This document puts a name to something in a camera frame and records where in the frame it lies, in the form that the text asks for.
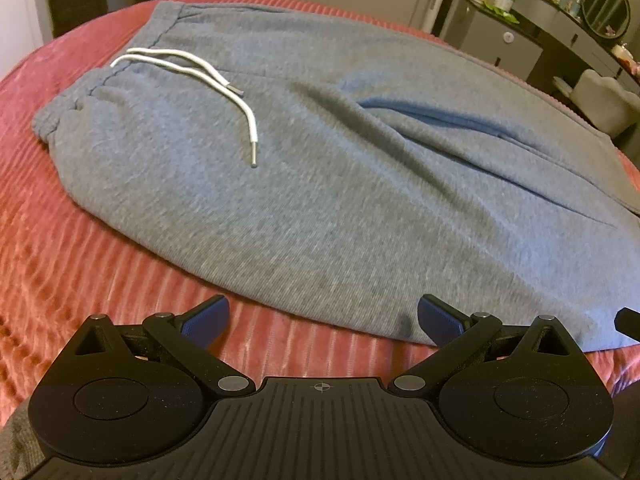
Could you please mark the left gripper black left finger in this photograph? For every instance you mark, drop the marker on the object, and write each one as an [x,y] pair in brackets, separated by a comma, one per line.
[120,394]

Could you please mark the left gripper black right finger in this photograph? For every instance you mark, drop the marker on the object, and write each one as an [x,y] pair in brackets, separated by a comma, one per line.
[518,394]

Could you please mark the grey sweatpants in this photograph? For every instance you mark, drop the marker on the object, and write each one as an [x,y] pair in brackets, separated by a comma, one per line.
[364,169]

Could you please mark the grey sleeve cuff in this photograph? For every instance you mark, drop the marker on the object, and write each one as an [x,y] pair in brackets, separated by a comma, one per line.
[20,452]

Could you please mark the pink ribbed bedspread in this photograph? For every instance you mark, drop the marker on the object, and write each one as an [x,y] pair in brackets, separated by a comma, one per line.
[59,264]

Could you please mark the beige upholstered chair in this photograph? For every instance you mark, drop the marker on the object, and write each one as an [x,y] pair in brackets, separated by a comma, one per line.
[602,101]

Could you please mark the grey vanity dresser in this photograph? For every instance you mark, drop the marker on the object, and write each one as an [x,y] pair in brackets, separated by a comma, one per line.
[537,51]

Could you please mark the round black mirror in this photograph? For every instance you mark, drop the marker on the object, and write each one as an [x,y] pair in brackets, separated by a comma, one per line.
[607,19]

